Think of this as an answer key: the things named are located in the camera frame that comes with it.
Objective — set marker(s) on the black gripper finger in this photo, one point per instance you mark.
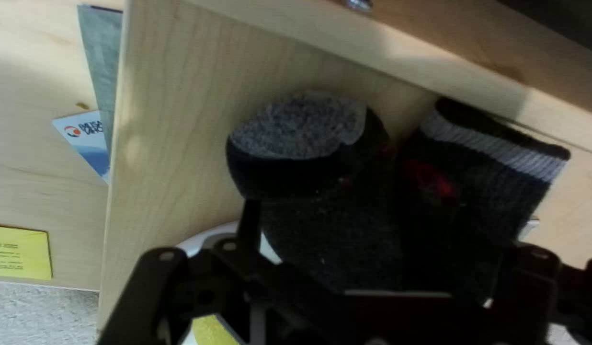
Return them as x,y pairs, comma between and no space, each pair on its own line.
248,234

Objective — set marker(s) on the dark sock with grey band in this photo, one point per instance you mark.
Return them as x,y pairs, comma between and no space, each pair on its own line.
357,211

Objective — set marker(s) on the wooden drawer cabinet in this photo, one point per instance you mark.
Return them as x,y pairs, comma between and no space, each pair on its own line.
192,71

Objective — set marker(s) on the white plate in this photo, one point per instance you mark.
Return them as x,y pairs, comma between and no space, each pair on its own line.
194,244

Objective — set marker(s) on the white tube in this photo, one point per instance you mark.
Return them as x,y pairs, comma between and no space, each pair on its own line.
89,133

